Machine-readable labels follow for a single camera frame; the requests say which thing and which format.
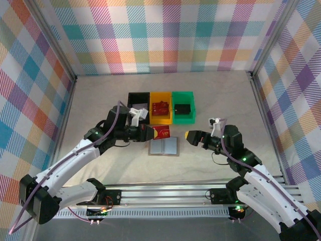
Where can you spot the small controller circuit board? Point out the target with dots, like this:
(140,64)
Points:
(100,212)
(238,211)

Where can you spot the green plastic bin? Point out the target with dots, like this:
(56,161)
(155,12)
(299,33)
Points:
(183,96)

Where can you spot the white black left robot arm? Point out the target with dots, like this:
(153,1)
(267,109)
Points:
(70,160)

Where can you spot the pile of red cards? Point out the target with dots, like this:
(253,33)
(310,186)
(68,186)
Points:
(160,109)

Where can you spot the aluminium frame post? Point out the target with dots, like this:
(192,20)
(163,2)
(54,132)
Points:
(57,42)
(273,37)

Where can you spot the yellow plastic bin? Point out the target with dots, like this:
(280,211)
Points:
(161,96)

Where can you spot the grey leather card holder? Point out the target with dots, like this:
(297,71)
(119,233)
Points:
(164,150)

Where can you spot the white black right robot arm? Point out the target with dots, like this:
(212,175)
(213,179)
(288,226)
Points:
(270,193)

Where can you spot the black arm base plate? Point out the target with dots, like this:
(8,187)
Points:
(115,197)
(218,195)

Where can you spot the black VIP card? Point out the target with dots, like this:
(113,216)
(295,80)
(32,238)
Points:
(183,109)

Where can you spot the aluminium side rail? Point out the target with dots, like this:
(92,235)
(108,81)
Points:
(267,125)
(65,125)

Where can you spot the black plastic bin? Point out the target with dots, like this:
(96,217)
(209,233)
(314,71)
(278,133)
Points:
(138,96)

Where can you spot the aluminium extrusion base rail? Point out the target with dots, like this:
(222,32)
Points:
(163,198)

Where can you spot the red VIP card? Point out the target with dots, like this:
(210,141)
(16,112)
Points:
(164,134)

